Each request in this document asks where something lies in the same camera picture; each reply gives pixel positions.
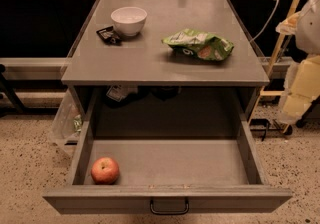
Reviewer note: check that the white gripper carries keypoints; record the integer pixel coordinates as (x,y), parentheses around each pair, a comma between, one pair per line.
(310,29)

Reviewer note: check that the red apple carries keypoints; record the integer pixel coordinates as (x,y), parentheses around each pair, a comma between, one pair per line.
(105,171)

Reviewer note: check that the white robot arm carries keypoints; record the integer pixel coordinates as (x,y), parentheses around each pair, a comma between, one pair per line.
(307,36)

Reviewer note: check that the grey counter cabinet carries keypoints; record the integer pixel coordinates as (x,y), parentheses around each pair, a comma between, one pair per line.
(145,60)

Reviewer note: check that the green chip bag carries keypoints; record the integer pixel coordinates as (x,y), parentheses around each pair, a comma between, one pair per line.
(200,45)

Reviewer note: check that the white ceramic bowl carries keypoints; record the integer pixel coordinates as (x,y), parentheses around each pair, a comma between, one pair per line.
(129,21)

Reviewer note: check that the black snack wrapper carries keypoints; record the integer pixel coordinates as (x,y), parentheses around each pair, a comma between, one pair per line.
(109,36)

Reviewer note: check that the packaged items inside cabinet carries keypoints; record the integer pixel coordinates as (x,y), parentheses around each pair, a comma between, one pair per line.
(117,96)

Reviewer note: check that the clear plastic bag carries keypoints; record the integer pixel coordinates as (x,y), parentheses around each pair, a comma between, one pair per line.
(67,123)

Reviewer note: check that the yellow metal frame cart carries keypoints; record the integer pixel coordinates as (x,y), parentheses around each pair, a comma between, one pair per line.
(279,48)

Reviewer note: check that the black drawer handle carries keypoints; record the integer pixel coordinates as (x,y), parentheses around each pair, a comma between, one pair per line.
(169,207)

